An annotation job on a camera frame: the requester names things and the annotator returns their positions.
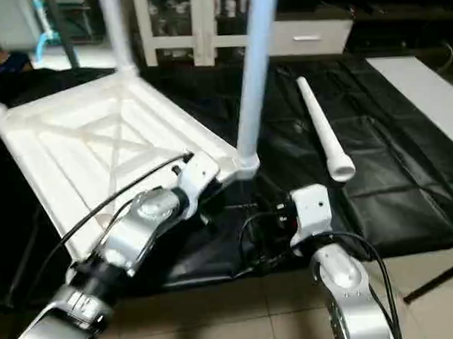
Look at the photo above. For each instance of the white glass-door cabinet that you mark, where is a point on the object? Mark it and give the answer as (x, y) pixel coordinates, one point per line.
(196, 27)

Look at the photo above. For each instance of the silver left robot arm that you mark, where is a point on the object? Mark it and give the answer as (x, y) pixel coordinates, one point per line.
(124, 243)

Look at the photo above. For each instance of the grey metal pole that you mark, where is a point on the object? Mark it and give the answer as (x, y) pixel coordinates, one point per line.
(66, 33)

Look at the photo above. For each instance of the white plastic table top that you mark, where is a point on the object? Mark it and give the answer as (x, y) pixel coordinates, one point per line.
(96, 138)

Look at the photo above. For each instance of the white low drawer unit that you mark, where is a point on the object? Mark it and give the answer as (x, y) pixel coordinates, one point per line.
(311, 36)

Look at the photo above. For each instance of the black work mat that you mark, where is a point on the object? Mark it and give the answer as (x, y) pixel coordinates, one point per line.
(380, 207)

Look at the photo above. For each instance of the black stand leg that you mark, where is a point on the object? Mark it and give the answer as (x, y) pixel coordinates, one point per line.
(441, 280)

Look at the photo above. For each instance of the white sheet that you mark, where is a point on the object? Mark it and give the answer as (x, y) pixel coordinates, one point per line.
(428, 98)

